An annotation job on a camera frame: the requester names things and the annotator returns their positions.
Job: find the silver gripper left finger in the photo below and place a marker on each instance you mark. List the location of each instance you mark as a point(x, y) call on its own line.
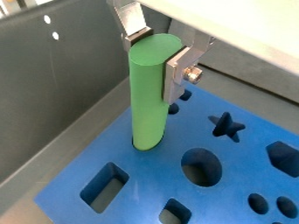
point(131, 21)

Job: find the blue shape sorter block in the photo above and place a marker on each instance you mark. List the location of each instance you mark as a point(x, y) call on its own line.
point(223, 169)

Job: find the green oval peg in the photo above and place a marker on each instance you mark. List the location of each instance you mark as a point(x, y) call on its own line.
point(147, 56)

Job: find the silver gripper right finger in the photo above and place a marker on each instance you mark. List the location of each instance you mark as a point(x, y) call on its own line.
point(180, 66)

